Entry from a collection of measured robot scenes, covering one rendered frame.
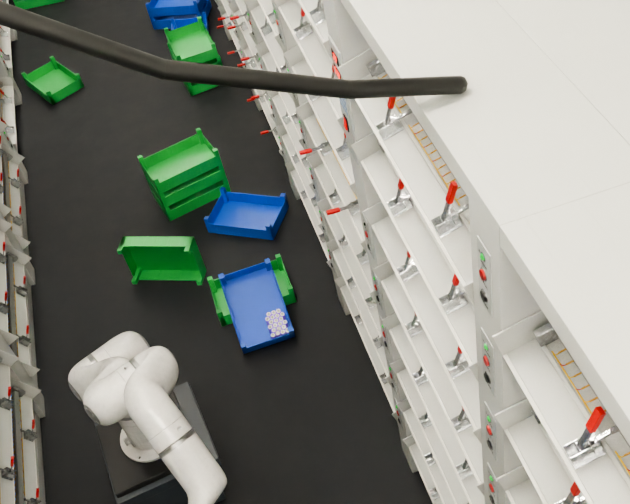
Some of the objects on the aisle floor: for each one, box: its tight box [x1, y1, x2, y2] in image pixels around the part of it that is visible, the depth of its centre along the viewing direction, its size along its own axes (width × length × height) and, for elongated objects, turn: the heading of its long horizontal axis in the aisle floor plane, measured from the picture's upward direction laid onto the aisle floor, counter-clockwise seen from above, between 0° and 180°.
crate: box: [218, 258, 295, 354], centre depth 321 cm, size 30×20×8 cm
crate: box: [117, 236, 207, 285], centre depth 345 cm, size 8×30×20 cm, turn 90°
